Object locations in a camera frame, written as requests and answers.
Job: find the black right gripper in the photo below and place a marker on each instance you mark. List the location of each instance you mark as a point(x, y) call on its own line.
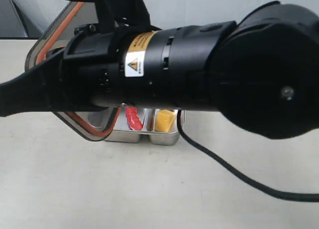
point(86, 75)

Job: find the red toy sausage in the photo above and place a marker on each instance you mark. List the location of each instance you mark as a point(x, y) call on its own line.
point(133, 119)

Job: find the yellow toy cheese wedge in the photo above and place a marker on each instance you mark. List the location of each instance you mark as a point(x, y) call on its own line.
point(164, 120)

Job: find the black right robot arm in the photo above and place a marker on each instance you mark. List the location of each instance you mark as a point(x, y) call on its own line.
point(262, 74)

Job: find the stainless steel lunch box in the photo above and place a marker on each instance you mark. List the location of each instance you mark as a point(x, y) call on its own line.
point(122, 132)

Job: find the white backdrop cloth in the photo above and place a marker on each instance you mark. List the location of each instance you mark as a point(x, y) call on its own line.
point(164, 13)

